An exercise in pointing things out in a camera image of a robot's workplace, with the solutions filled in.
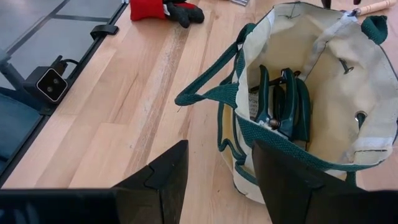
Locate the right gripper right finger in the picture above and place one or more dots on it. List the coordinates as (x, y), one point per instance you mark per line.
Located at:
(280, 180)

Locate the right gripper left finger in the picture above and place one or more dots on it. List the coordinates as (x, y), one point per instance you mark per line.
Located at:
(168, 174)

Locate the beige green gardening bag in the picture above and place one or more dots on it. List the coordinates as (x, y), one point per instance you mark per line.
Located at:
(342, 93)

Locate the red black garden glove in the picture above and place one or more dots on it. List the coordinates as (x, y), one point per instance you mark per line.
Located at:
(146, 9)

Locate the black table-level camera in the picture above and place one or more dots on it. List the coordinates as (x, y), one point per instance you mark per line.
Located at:
(51, 84)

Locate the black metal table frame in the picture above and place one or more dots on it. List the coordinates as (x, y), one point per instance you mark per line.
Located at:
(104, 31)

